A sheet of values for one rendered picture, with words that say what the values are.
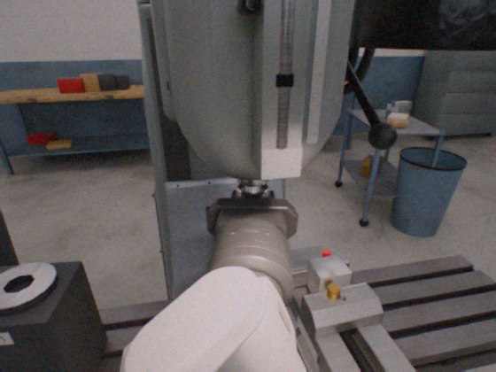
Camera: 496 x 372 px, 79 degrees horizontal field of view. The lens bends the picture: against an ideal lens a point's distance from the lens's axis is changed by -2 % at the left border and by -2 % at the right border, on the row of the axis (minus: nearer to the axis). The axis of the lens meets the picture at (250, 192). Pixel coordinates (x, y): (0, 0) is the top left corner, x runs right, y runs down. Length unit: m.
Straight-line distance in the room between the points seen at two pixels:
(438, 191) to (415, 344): 2.04
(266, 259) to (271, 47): 0.18
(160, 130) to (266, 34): 0.55
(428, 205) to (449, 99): 3.04
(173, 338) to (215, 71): 0.22
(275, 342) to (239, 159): 0.18
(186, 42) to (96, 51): 4.42
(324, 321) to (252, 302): 0.33
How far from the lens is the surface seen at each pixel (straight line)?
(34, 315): 0.50
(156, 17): 0.49
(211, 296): 0.24
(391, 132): 0.36
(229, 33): 0.30
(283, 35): 0.27
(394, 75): 5.66
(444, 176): 2.60
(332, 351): 0.54
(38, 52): 4.92
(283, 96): 0.27
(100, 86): 4.22
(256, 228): 0.32
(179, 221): 0.83
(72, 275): 0.54
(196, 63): 0.30
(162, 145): 0.80
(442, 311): 0.78
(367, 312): 0.57
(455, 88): 5.52
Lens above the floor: 1.46
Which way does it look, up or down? 27 degrees down
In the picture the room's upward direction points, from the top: straight up
